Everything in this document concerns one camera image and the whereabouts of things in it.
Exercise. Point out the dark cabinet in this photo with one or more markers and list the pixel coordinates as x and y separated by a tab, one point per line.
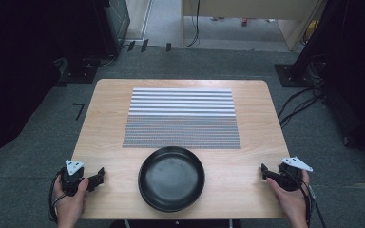
115	22

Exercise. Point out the light wooden desk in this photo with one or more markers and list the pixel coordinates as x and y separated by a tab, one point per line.
250	9

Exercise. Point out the black round plate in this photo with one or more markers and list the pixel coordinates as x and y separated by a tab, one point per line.
171	180

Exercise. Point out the yellow object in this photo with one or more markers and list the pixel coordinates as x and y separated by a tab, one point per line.
312	30

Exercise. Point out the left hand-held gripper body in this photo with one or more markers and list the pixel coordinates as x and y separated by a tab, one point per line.
72	177

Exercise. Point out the person's left hand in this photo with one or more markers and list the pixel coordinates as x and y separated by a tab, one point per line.
70	204

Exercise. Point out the small red object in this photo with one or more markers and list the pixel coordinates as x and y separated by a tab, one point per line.
244	22

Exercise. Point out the grey striped placemat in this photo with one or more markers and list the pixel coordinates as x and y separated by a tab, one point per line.
182	126

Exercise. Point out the person's right hand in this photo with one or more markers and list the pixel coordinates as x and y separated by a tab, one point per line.
290	202

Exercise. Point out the black stand base plate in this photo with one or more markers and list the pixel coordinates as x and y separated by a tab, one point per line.
77	76
290	77

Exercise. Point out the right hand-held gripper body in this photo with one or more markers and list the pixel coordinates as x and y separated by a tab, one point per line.
290	177

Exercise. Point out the black tape strip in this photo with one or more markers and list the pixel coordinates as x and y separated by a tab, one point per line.
169	47
144	45
131	46

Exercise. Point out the black curtain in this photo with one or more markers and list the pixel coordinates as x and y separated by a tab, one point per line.
355	72
22	63

